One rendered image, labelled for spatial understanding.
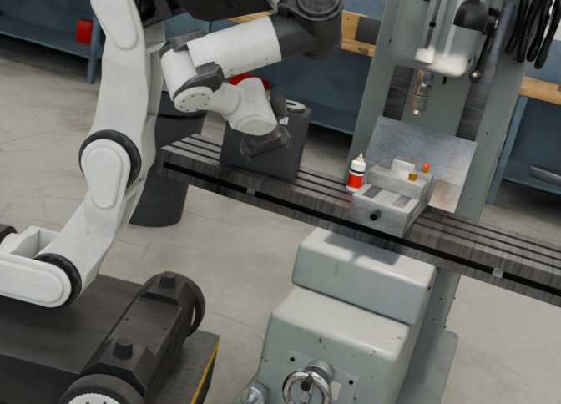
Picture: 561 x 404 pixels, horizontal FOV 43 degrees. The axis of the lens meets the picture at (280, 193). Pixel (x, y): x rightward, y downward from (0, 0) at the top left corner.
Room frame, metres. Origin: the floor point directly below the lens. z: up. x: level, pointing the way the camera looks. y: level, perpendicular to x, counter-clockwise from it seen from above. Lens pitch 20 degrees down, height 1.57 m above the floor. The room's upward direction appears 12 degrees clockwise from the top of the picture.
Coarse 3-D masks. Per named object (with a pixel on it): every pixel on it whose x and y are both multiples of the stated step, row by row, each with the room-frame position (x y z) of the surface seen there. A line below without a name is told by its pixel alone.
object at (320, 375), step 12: (300, 372) 1.36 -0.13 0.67; (312, 372) 1.36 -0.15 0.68; (324, 372) 1.42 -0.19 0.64; (288, 384) 1.36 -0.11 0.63; (300, 384) 1.36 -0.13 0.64; (312, 384) 1.35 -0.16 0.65; (324, 384) 1.34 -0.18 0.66; (288, 396) 1.36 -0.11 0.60; (300, 396) 1.35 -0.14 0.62; (312, 396) 1.35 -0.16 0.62; (324, 396) 1.34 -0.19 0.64
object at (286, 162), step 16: (288, 112) 1.93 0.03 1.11; (304, 112) 1.97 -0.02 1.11; (288, 128) 1.92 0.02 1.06; (304, 128) 1.92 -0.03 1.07; (224, 144) 1.94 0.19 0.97; (304, 144) 2.02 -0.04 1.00; (224, 160) 1.94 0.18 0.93; (240, 160) 1.93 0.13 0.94; (256, 160) 1.93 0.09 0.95; (272, 160) 1.92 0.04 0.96; (288, 160) 1.92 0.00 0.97; (288, 176) 1.92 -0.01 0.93
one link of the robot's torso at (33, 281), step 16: (16, 240) 1.55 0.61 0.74; (32, 240) 1.61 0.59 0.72; (48, 240) 1.65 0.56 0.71; (0, 256) 1.48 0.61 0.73; (16, 256) 1.49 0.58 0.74; (32, 256) 1.62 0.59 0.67; (0, 272) 1.47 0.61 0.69; (16, 272) 1.47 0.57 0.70; (32, 272) 1.47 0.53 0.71; (48, 272) 1.47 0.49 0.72; (0, 288) 1.47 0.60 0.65; (16, 288) 1.47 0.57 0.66; (32, 288) 1.47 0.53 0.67; (48, 288) 1.47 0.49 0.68; (64, 288) 1.47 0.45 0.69; (48, 304) 1.48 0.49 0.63
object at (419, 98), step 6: (414, 90) 1.86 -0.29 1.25; (420, 90) 1.85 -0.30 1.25; (426, 90) 1.85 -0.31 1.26; (414, 96) 1.86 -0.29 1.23; (420, 96) 1.85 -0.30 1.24; (426, 96) 1.85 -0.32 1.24; (414, 102) 1.85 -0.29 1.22; (420, 102) 1.85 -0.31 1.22; (426, 102) 1.86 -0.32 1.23; (414, 108) 1.85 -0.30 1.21; (420, 108) 1.85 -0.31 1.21; (426, 108) 1.86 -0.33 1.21
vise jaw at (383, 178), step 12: (372, 168) 1.83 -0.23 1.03; (384, 168) 1.86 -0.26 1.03; (372, 180) 1.81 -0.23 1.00; (384, 180) 1.80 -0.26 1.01; (396, 180) 1.79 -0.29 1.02; (408, 180) 1.79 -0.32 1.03; (420, 180) 1.81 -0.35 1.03; (396, 192) 1.79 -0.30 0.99; (408, 192) 1.78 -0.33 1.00; (420, 192) 1.77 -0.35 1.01
